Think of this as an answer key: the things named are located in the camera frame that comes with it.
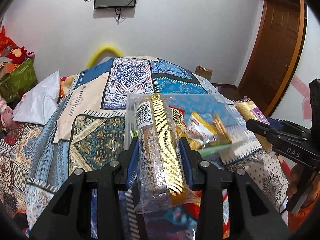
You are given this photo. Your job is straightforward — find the gold purple biscuit roll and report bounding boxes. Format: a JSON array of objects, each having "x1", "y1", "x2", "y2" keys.
[{"x1": 234, "y1": 96, "x2": 279, "y2": 153}]

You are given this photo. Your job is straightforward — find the brown wooden door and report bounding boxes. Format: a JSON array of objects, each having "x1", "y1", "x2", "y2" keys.
[{"x1": 239, "y1": 0, "x2": 306, "y2": 116}]

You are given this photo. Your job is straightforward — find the red snack package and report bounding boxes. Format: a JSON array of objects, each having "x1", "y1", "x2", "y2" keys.
[{"x1": 170, "y1": 106, "x2": 186, "y2": 130}]

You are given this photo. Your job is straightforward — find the right hand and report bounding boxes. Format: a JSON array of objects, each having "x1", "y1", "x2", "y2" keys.
[{"x1": 286, "y1": 163, "x2": 316, "y2": 205}]

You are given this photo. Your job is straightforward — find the small cardboard box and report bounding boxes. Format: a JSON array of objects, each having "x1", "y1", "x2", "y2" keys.
[{"x1": 195, "y1": 66, "x2": 213, "y2": 81}]

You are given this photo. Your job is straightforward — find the red stuffed toy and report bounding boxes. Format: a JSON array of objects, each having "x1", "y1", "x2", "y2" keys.
[{"x1": 0, "y1": 26, "x2": 35, "y2": 64}]

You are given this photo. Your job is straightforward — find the green storage basket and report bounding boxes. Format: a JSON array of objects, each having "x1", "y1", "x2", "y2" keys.
[{"x1": 1, "y1": 58, "x2": 38, "y2": 103}]

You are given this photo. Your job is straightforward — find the white yellow snack bag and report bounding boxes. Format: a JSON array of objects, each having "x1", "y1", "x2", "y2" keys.
[{"x1": 185, "y1": 111, "x2": 219, "y2": 148}]

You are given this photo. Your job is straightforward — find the white pillow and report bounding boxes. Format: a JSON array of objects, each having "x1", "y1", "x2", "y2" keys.
[{"x1": 12, "y1": 71, "x2": 60, "y2": 125}]

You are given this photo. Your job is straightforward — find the yellow curved tube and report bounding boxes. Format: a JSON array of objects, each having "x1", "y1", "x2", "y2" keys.
[{"x1": 85, "y1": 44, "x2": 124, "y2": 69}]

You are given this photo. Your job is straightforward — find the gold silver biscuit pack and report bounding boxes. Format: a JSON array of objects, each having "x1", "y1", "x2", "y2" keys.
[{"x1": 135, "y1": 94, "x2": 200, "y2": 213}]

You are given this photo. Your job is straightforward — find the patchwork blue bedspread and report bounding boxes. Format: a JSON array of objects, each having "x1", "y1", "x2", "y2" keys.
[{"x1": 1, "y1": 56, "x2": 288, "y2": 233}]

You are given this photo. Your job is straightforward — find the clear plastic storage box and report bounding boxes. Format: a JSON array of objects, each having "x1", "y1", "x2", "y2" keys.
[{"x1": 124, "y1": 94, "x2": 247, "y2": 157}]

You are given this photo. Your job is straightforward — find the pink plush toy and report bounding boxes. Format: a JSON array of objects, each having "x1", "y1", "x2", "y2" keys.
[{"x1": 0, "y1": 98, "x2": 12, "y2": 128}]

